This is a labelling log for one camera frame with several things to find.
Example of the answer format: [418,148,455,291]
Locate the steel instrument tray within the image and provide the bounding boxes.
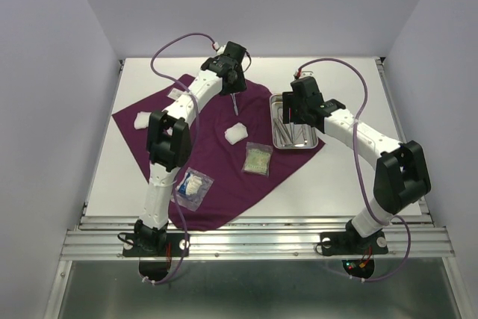
[270,94,319,150]

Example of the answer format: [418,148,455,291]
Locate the white gauze square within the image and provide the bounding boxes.
[134,111,151,130]

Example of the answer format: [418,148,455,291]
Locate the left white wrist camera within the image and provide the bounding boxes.
[212,42,226,55]

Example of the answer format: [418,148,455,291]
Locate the green-white sealed packet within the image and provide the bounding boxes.
[242,142,273,176]

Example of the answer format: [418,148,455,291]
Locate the white folded gauze pad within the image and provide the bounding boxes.
[224,123,248,145]

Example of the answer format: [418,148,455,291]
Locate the blue-white gauze packet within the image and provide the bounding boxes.
[176,167,214,211]

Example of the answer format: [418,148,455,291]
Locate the steel scalpel handle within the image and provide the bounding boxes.
[276,120,292,145]

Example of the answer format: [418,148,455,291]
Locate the aluminium front rail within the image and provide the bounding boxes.
[60,215,455,261]

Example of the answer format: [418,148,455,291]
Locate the steel hemostat forceps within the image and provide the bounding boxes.
[231,93,239,116]

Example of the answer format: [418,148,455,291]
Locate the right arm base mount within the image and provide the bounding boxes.
[314,220,388,282]

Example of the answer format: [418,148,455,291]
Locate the long steel forceps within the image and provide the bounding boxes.
[302,127,309,145]

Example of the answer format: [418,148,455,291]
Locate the small white label packet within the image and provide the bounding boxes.
[167,88,183,100]

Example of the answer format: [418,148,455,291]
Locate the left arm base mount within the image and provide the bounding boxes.
[117,220,190,286]

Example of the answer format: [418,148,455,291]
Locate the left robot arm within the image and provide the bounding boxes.
[134,41,248,255]

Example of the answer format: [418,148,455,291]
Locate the steel tweezers pair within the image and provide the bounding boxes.
[273,118,284,146]

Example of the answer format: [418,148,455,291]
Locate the purple cloth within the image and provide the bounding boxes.
[111,74,326,231]

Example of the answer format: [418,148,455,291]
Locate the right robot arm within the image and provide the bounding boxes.
[282,76,431,252]

